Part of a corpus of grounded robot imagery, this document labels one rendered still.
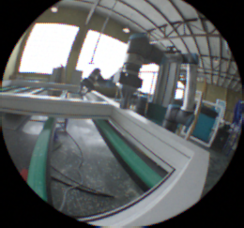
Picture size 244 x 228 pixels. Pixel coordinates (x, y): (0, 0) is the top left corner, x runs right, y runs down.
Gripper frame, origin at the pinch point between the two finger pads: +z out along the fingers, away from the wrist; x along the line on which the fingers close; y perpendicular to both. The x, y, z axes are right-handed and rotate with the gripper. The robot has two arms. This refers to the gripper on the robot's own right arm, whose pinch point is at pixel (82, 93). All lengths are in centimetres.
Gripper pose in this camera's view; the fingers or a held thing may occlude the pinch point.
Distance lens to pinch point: 70.1
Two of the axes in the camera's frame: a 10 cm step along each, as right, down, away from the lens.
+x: 5.9, 5.6, 5.8
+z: -1.7, 7.9, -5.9
